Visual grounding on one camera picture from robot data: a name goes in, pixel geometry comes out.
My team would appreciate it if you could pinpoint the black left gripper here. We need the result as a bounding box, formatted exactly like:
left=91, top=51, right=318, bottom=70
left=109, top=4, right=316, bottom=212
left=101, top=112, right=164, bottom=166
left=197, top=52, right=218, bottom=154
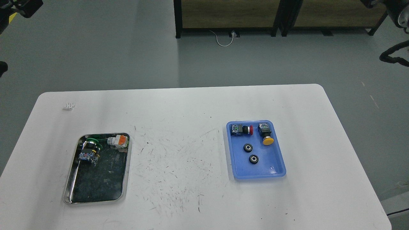
left=13, top=0, right=43, bottom=18

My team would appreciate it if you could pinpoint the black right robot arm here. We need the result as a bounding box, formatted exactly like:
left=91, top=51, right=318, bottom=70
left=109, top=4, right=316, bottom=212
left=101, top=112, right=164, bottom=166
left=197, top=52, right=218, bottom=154
left=361, top=0, right=409, bottom=34

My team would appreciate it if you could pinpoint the silver metal tray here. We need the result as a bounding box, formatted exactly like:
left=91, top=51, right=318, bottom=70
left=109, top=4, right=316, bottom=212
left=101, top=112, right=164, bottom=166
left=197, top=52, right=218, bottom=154
left=63, top=133, right=132, bottom=205

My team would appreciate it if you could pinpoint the blue plastic tray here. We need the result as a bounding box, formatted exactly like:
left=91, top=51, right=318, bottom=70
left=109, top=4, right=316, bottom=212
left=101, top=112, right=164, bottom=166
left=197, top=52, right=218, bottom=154
left=226, top=120, right=287, bottom=180

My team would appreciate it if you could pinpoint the small white plastic part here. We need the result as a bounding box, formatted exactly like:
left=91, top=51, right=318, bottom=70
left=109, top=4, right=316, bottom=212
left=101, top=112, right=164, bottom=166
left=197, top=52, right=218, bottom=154
left=63, top=103, right=75, bottom=111

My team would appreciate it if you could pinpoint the green push button switch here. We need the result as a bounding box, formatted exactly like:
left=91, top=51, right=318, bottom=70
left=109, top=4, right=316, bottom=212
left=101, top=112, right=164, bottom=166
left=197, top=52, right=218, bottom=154
left=78, top=137, right=103, bottom=166

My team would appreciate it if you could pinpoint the wooden cabinet black frame left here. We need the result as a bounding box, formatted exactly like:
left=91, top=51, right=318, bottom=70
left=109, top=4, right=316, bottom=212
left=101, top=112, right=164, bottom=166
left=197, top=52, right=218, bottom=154
left=173, top=0, right=285, bottom=38

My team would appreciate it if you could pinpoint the wooden cabinet black frame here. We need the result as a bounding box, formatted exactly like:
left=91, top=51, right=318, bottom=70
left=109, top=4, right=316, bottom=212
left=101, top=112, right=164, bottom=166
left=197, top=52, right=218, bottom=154
left=173, top=0, right=285, bottom=38
left=279, top=0, right=388, bottom=37

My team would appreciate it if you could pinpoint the orange white switch module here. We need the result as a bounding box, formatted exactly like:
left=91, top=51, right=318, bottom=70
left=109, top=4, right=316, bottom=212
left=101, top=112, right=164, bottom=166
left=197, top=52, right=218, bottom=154
left=107, top=134, right=129, bottom=150

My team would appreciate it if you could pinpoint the white power cable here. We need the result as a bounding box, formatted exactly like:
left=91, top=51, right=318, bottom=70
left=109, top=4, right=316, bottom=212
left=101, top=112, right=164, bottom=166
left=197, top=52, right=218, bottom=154
left=209, top=30, right=238, bottom=47

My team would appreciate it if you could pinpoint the red push button switch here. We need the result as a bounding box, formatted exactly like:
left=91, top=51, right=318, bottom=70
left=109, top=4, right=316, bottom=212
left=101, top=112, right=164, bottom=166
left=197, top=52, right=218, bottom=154
left=230, top=124, right=254, bottom=136

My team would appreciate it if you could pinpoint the yellow push button switch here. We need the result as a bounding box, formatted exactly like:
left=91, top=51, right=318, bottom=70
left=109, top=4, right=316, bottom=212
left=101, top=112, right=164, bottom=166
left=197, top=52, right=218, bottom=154
left=258, top=123, right=274, bottom=146

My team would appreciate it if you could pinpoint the wooden cabinet black frame right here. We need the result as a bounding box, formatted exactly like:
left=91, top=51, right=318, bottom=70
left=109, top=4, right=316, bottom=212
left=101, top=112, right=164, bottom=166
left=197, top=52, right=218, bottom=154
left=279, top=0, right=388, bottom=37

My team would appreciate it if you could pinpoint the black cable at right edge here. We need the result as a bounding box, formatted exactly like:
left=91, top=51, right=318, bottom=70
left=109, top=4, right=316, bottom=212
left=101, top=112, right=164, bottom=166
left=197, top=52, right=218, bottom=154
left=379, top=40, right=409, bottom=67

